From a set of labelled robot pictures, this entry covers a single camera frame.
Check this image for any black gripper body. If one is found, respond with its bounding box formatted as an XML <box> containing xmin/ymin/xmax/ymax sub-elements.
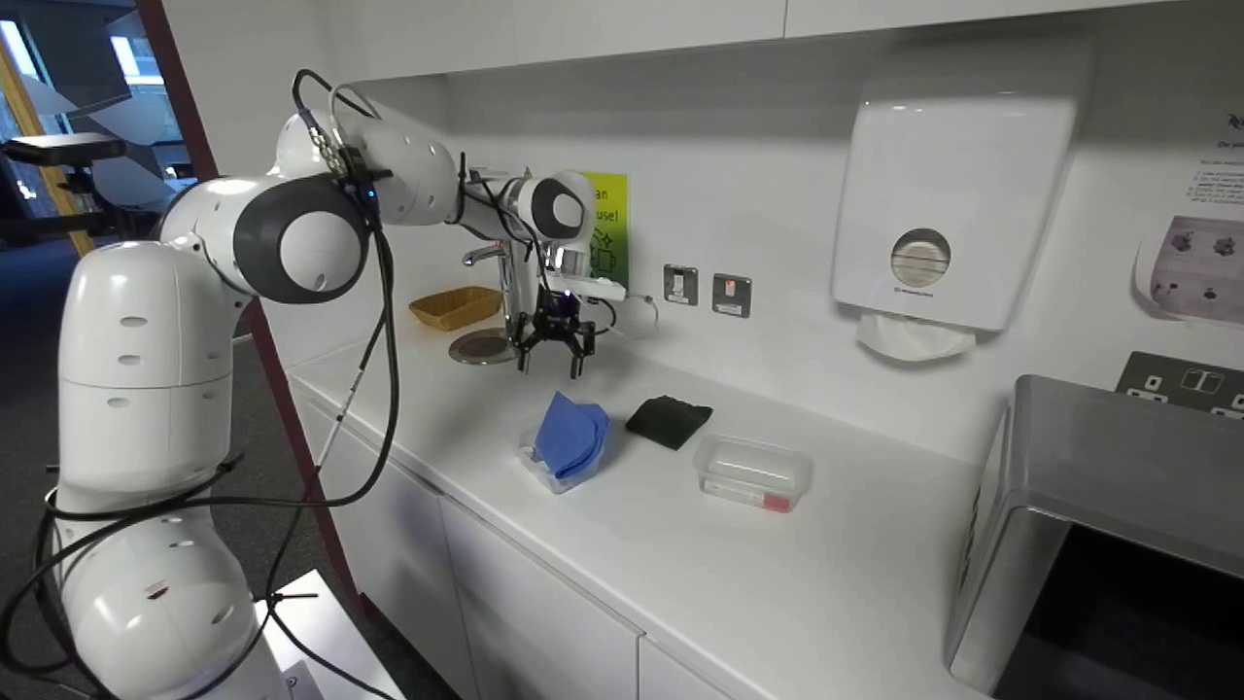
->
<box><xmin>524</xmin><ymin>291</ymin><xmax>589</xmax><ymax>348</ymax></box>

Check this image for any blue cloth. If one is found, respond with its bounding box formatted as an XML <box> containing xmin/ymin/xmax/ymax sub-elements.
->
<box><xmin>532</xmin><ymin>393</ymin><xmax>609</xmax><ymax>488</ymax></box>

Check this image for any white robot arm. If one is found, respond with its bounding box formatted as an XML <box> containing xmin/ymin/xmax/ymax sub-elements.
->
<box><xmin>55</xmin><ymin>110</ymin><xmax>594</xmax><ymax>700</ymax></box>

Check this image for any clear plastic lunchbox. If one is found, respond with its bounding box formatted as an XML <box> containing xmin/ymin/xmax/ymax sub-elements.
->
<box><xmin>517</xmin><ymin>430</ymin><xmax>607</xmax><ymax>495</ymax></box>

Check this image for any wooden tray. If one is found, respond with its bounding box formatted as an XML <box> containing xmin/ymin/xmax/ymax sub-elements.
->
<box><xmin>407</xmin><ymin>285</ymin><xmax>502</xmax><ymax>330</ymax></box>

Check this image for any chrome tap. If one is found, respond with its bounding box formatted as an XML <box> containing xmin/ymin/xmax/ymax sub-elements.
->
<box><xmin>464</xmin><ymin>244</ymin><xmax>504</xmax><ymax>268</ymax></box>

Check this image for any black cloth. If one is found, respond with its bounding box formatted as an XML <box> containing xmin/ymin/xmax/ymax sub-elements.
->
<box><xmin>627</xmin><ymin>395</ymin><xmax>710</xmax><ymax>452</ymax></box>

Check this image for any green clean sign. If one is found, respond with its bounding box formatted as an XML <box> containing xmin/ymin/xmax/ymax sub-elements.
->
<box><xmin>585</xmin><ymin>169</ymin><xmax>628</xmax><ymax>285</ymax></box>

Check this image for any white paper towel dispenser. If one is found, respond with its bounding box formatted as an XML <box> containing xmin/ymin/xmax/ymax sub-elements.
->
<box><xmin>830</xmin><ymin>97</ymin><xmax>1078</xmax><ymax>365</ymax></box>

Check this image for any steel appliance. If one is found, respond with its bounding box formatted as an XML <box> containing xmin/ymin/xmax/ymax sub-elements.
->
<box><xmin>942</xmin><ymin>373</ymin><xmax>1244</xmax><ymax>692</ymax></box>

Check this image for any white appliance poster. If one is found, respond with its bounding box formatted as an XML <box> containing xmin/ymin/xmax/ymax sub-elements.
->
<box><xmin>1130</xmin><ymin>110</ymin><xmax>1244</xmax><ymax>322</ymax></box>

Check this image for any left wall socket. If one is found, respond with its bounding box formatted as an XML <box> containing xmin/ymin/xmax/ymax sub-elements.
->
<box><xmin>664</xmin><ymin>264</ymin><xmax>699</xmax><ymax>308</ymax></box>

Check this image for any wall socket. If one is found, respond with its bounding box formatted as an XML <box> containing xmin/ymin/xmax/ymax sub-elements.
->
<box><xmin>664</xmin><ymin>264</ymin><xmax>699</xmax><ymax>308</ymax></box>
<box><xmin>710</xmin><ymin>272</ymin><xmax>751</xmax><ymax>317</ymax></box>

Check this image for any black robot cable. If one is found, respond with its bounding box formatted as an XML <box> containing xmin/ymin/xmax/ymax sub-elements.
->
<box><xmin>0</xmin><ymin>67</ymin><xmax>548</xmax><ymax>700</ymax></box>

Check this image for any right wall socket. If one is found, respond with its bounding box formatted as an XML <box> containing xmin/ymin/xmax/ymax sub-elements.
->
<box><xmin>710</xmin><ymin>272</ymin><xmax>751</xmax><ymax>317</ymax></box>

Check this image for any black switch panel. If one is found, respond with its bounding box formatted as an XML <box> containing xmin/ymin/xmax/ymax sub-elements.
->
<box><xmin>1114</xmin><ymin>348</ymin><xmax>1244</xmax><ymax>419</ymax></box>

